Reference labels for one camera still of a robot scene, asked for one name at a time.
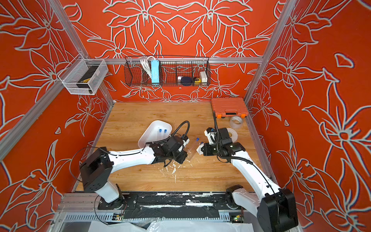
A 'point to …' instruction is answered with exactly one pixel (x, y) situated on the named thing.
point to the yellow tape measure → (197, 80)
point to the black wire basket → (174, 70)
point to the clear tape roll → (236, 122)
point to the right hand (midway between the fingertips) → (199, 149)
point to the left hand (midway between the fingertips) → (188, 154)
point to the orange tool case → (229, 107)
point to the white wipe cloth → (199, 149)
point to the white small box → (204, 78)
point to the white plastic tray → (156, 131)
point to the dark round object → (186, 80)
